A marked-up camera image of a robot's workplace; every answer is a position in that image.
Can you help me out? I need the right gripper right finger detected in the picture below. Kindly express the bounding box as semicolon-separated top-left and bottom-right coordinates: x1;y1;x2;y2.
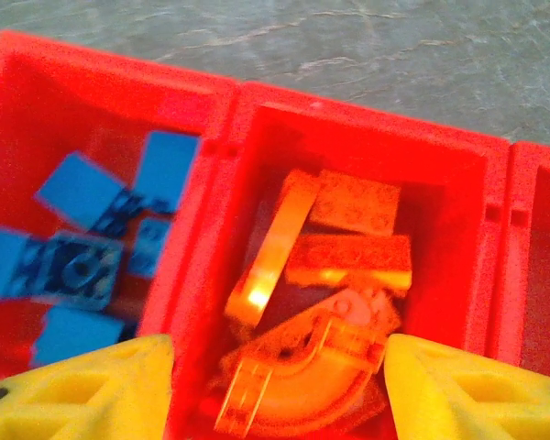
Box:
384;333;550;440

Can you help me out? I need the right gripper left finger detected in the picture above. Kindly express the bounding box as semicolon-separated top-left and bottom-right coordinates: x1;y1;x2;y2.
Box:
0;333;174;440

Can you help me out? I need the orange lego axle beam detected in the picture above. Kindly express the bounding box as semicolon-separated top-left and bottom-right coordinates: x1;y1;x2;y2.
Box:
214;292;402;435

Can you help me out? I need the red plastic bin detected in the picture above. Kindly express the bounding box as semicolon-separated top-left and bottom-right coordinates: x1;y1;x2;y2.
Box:
499;139;550;381
0;29;239;386
139;82;512;440

